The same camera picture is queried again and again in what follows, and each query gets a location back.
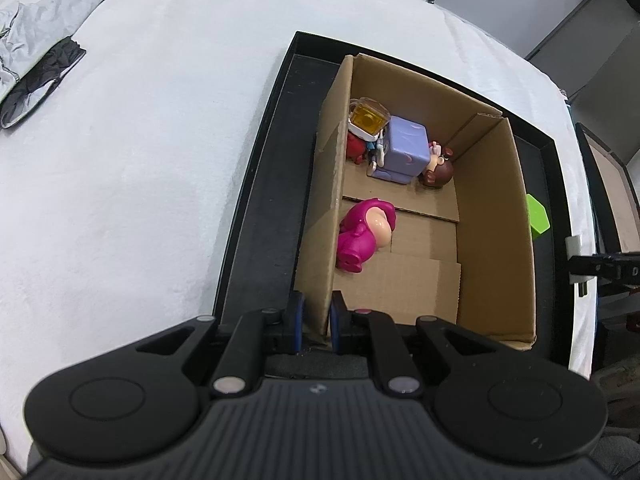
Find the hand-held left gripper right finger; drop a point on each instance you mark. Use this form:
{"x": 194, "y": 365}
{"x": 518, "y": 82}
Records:
{"x": 336, "y": 325}

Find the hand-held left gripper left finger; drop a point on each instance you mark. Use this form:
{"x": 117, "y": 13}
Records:
{"x": 298, "y": 325}

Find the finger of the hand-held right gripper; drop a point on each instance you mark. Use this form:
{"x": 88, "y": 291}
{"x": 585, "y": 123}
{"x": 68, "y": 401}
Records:
{"x": 595, "y": 266}

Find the pink hooded figurine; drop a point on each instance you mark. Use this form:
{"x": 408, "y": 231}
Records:
{"x": 360, "y": 235}

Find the brown cardboard box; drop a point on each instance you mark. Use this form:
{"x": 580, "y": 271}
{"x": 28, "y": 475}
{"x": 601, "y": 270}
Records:
{"x": 500, "y": 240}

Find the black plastic tray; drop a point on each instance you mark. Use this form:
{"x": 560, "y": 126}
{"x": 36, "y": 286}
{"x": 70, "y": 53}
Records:
{"x": 280, "y": 160}

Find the brown-haired figurine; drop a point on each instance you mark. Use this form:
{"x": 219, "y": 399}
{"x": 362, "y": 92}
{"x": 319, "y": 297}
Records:
{"x": 440, "y": 172}

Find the purple cube toy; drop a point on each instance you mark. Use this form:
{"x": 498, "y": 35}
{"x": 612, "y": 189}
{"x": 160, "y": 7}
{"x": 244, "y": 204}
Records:
{"x": 407, "y": 147}

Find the green hexagonal cup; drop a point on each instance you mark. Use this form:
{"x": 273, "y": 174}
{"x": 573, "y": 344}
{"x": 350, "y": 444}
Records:
{"x": 539, "y": 215}

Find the red figurine with yellow cup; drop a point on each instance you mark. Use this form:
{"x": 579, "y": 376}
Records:
{"x": 367, "y": 120}

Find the grey cabinet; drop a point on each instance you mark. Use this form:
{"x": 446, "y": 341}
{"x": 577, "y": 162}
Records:
{"x": 590, "y": 20}

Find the black cloth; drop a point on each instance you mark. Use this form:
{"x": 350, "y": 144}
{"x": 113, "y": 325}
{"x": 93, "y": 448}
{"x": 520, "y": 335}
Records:
{"x": 40, "y": 85}

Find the grey cloth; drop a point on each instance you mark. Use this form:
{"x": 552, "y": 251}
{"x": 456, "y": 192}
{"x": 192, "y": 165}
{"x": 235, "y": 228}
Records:
{"x": 45, "y": 25}

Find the brown board with black frame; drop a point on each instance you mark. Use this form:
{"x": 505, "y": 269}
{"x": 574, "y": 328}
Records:
{"x": 617, "y": 200}

